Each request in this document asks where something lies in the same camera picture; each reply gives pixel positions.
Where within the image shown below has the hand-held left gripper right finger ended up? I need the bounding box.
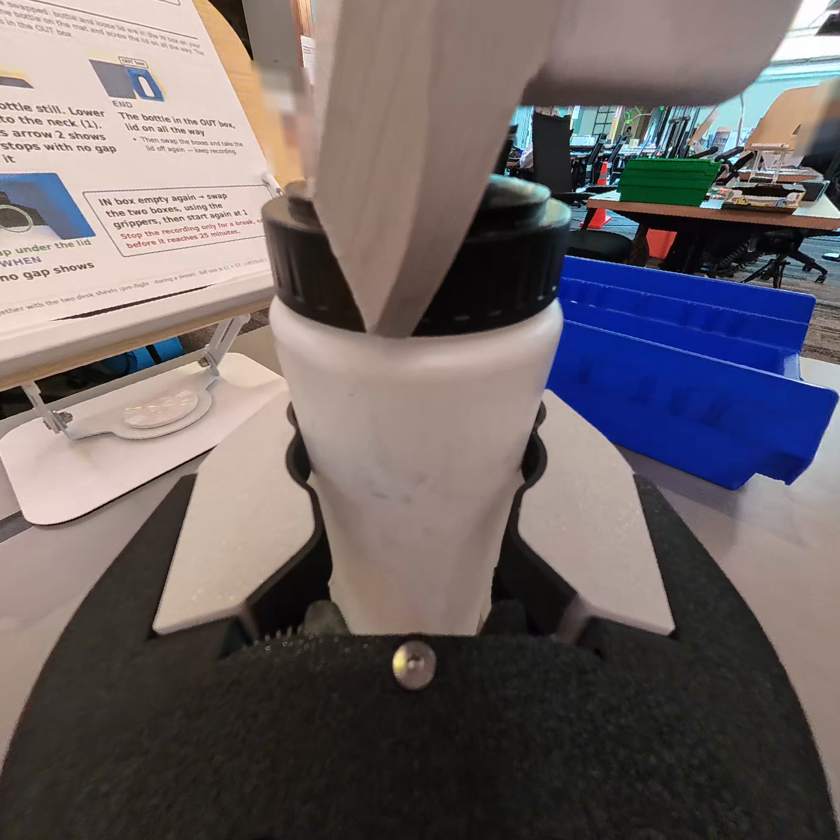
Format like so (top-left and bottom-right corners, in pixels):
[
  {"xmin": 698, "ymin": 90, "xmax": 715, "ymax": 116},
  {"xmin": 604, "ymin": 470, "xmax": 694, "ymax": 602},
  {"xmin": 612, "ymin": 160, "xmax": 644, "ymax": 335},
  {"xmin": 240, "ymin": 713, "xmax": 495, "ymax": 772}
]
[{"xmin": 495, "ymin": 390, "xmax": 677, "ymax": 642}]

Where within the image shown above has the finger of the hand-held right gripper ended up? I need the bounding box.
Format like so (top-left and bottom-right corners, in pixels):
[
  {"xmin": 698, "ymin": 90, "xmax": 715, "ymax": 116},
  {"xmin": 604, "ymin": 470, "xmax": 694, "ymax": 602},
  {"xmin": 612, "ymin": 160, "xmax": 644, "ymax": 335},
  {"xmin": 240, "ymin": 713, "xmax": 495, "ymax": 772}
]
[
  {"xmin": 520, "ymin": 0, "xmax": 806, "ymax": 107},
  {"xmin": 312, "ymin": 0, "xmax": 567, "ymax": 340}
]

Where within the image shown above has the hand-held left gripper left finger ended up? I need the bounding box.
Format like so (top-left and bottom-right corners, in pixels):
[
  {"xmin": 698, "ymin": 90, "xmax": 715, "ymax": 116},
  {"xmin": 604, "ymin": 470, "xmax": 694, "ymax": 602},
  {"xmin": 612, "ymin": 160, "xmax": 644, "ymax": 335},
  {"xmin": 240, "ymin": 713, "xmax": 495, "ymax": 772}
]
[{"xmin": 152, "ymin": 400, "xmax": 332, "ymax": 636}]

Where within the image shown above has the black bottle lid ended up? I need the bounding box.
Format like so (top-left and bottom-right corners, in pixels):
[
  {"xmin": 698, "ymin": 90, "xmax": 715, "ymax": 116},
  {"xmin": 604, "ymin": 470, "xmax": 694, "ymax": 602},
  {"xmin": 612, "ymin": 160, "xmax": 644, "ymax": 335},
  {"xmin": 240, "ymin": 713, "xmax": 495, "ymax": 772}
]
[{"xmin": 261, "ymin": 174, "xmax": 572, "ymax": 340}]

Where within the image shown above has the blue plastic bin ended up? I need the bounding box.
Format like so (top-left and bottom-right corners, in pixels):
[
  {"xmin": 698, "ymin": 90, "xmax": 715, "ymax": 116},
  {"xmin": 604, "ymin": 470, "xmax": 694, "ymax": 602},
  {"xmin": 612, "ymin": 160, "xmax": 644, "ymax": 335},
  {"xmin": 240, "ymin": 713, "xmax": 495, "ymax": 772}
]
[{"xmin": 546, "ymin": 256, "xmax": 840, "ymax": 491}]

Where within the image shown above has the white plastic bottle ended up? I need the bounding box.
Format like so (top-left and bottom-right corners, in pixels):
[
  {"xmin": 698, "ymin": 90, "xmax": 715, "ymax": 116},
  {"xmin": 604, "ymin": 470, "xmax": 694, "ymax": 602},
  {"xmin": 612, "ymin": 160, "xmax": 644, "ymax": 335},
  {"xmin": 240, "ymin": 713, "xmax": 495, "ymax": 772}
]
[{"xmin": 269, "ymin": 295, "xmax": 565, "ymax": 636}]

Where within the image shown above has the green crate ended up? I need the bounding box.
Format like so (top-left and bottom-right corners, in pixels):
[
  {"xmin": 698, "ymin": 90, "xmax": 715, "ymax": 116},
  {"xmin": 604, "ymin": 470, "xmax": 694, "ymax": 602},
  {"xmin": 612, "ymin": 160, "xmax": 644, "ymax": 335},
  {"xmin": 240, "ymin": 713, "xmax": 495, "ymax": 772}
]
[{"xmin": 618, "ymin": 157, "xmax": 723, "ymax": 209}]

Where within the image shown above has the black office chair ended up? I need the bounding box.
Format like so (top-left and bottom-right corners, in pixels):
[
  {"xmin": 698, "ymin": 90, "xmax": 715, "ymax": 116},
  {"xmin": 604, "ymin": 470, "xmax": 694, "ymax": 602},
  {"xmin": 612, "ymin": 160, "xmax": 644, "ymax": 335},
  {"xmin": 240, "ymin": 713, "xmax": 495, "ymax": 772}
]
[{"xmin": 530, "ymin": 112, "xmax": 632, "ymax": 265}]

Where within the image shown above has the wooden document stand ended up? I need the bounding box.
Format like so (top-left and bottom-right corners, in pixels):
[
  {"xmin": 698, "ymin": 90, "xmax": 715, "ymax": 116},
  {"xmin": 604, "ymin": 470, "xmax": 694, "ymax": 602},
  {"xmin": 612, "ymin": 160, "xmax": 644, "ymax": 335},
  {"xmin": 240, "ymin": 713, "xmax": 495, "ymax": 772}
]
[{"xmin": 747, "ymin": 85, "xmax": 829, "ymax": 173}]

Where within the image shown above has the orange traffic cone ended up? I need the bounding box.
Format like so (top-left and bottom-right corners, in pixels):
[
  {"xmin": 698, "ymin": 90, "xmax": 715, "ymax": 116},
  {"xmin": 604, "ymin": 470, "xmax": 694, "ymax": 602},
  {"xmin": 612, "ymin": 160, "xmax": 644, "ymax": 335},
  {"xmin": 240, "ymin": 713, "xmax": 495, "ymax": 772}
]
[{"xmin": 581, "ymin": 161, "xmax": 613, "ymax": 232}]

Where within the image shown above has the instruction sheet on wooden stand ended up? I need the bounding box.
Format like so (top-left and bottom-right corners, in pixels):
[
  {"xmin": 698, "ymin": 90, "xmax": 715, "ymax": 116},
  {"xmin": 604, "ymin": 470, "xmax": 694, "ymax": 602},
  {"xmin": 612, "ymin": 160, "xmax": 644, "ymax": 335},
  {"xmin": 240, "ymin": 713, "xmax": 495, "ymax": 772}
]
[{"xmin": 0, "ymin": 0, "xmax": 311, "ymax": 527}]

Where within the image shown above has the wooden side table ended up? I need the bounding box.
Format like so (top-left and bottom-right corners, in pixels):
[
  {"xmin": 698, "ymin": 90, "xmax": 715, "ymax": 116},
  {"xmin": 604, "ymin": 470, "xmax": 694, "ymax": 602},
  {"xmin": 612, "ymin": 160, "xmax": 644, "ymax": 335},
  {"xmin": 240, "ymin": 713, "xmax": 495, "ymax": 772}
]
[{"xmin": 586, "ymin": 189, "xmax": 840, "ymax": 265}]

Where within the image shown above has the blue bag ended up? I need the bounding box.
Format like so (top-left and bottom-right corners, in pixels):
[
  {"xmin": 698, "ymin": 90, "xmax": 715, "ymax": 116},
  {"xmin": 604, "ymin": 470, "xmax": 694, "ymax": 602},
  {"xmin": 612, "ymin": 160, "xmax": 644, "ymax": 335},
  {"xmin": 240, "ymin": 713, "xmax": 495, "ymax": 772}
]
[{"xmin": 126, "ymin": 340, "xmax": 182, "ymax": 366}]

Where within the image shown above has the printed instruction sheet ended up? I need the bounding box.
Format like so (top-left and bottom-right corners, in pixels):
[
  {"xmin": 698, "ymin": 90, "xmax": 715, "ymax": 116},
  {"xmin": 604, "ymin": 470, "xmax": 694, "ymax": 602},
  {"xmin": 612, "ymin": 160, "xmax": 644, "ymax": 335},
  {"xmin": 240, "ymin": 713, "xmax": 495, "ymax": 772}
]
[{"xmin": 0, "ymin": 0, "xmax": 278, "ymax": 324}]

